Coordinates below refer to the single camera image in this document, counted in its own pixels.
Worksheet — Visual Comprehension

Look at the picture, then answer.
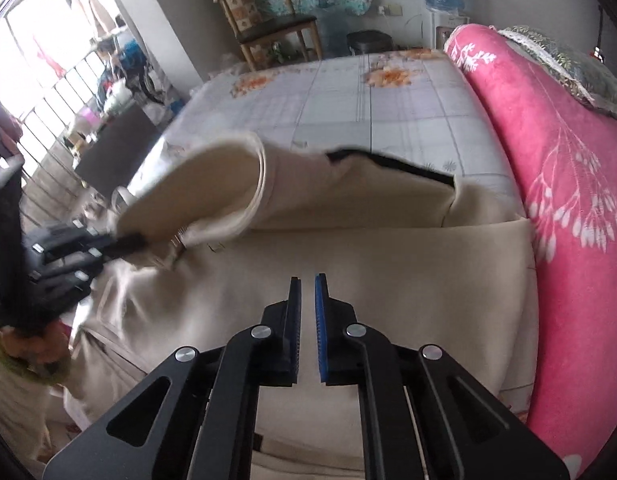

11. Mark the hanging laundry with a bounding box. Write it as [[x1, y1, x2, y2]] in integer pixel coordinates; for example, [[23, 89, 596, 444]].
[[31, 0, 119, 78]]

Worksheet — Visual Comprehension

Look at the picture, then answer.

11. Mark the green patterned pillow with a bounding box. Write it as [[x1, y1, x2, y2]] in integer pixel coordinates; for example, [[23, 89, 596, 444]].
[[499, 25, 617, 126]]

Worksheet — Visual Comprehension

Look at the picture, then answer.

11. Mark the white water dispenser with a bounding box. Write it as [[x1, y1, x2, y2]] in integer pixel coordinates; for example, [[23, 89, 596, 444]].
[[429, 10, 469, 51]]

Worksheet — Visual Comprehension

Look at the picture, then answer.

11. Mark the pink plush blanket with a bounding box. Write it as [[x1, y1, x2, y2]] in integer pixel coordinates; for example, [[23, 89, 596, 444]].
[[443, 24, 617, 480]]

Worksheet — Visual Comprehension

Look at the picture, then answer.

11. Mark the black bin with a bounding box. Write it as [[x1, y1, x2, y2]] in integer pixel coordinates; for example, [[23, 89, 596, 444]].
[[347, 30, 392, 56]]

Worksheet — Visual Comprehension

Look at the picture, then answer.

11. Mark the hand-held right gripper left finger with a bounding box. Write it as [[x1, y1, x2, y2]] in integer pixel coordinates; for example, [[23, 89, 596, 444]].
[[42, 276, 303, 480]]

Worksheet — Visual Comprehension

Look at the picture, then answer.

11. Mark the dark low table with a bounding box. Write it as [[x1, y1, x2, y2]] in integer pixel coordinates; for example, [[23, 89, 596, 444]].
[[73, 102, 164, 201]]

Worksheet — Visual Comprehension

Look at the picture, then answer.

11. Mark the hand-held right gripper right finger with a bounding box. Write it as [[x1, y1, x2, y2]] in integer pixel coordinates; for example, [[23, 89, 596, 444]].
[[313, 272, 572, 480]]

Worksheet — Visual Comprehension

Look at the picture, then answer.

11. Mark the wooden chair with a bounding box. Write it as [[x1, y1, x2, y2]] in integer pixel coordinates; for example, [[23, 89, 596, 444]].
[[213, 0, 323, 72]]

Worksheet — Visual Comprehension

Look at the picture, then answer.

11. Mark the cream coat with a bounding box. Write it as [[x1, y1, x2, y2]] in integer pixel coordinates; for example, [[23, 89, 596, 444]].
[[63, 132, 539, 480]]

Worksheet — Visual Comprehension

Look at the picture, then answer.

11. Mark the checked floral bed sheet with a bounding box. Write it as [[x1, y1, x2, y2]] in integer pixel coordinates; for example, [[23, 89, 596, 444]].
[[128, 50, 519, 211]]

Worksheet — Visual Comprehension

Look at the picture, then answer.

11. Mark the person's left forearm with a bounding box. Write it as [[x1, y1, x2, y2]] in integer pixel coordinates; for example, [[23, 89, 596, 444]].
[[0, 340, 72, 466]]

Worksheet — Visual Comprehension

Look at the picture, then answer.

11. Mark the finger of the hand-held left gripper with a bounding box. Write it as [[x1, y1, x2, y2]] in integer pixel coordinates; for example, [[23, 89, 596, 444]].
[[26, 255, 106, 318], [26, 225, 146, 261]]

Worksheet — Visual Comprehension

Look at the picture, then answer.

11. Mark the orange patterned box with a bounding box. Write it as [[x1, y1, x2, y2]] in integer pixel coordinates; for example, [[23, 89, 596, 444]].
[[223, 0, 266, 31]]

